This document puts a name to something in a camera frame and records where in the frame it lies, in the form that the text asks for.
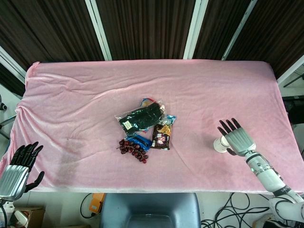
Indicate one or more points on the pink fleece table cloth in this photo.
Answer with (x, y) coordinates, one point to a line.
(95, 95)

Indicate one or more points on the orange control box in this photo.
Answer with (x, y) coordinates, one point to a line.
(97, 202)

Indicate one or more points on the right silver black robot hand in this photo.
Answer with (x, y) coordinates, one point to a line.
(241, 140)

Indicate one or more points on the brown snack bag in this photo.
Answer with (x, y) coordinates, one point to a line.
(162, 137)

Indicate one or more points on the colourful snack wrapper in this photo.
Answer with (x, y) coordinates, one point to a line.
(146, 101)

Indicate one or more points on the white frame post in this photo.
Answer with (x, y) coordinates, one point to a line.
(237, 33)
(12, 64)
(193, 31)
(99, 28)
(291, 71)

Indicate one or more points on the white paper cup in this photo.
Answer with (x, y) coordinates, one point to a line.
(219, 146)

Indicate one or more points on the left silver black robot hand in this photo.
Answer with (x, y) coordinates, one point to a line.
(14, 178)

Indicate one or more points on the bunch of red grapes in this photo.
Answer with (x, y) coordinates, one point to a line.
(133, 150)

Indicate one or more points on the blue snack package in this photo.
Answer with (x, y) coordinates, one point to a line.
(142, 142)

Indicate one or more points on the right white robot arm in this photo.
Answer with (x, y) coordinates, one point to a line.
(268, 175)

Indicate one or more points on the cardboard box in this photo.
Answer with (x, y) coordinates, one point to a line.
(31, 217)

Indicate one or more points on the black equipment case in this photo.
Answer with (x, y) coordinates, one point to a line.
(294, 107)

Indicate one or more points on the black gloves in plastic bag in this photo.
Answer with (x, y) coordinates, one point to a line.
(142, 117)

